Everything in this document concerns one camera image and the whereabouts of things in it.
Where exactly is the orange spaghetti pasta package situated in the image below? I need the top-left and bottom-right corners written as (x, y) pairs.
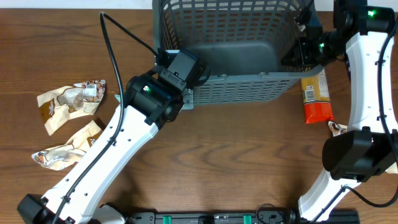
top-left (301, 70), bottom-right (334, 124)

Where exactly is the grey plastic laundry basket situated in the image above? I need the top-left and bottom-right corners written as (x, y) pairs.
top-left (152, 0), bottom-right (323, 107)

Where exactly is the beige snack pouch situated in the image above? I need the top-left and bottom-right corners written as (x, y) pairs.
top-left (37, 80), bottom-right (106, 136)
top-left (32, 121), bottom-right (103, 170)
top-left (328, 121), bottom-right (398, 174)

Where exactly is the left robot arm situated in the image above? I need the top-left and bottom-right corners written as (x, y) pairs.
top-left (17, 50), bottom-right (210, 223)

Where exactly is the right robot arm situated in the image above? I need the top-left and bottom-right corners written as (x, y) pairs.
top-left (282, 0), bottom-right (397, 223)

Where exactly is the teal snack wrapper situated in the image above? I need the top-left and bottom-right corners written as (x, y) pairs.
top-left (115, 95), bottom-right (121, 103)

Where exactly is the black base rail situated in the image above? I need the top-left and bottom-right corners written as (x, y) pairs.
top-left (93, 203), bottom-right (361, 224)

